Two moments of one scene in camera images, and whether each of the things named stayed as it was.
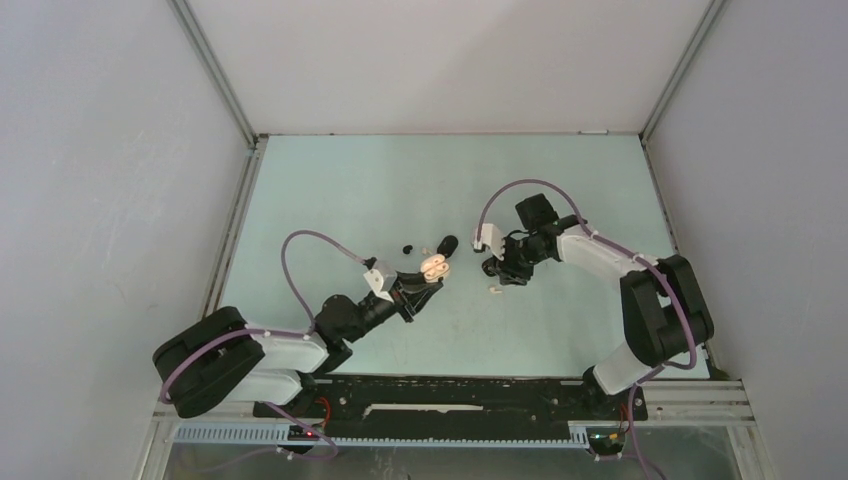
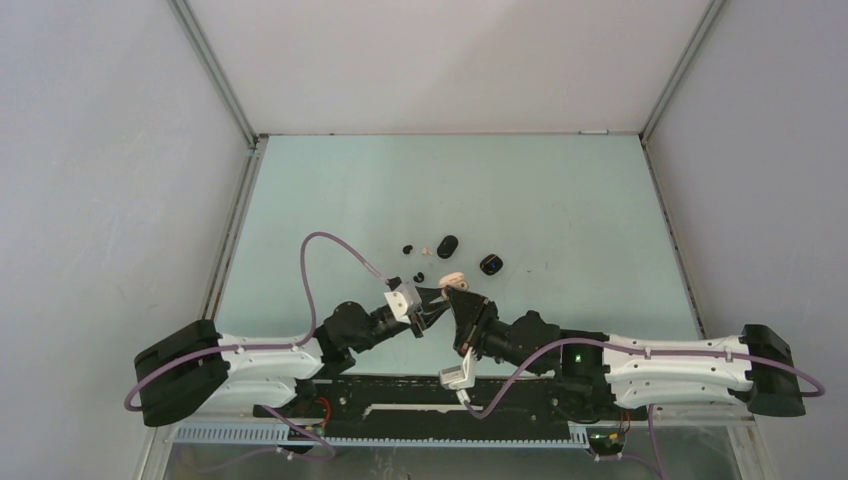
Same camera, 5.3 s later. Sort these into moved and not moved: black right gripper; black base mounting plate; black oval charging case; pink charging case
Moved: pink charging case; black right gripper
Not moved: black oval charging case; black base mounting plate
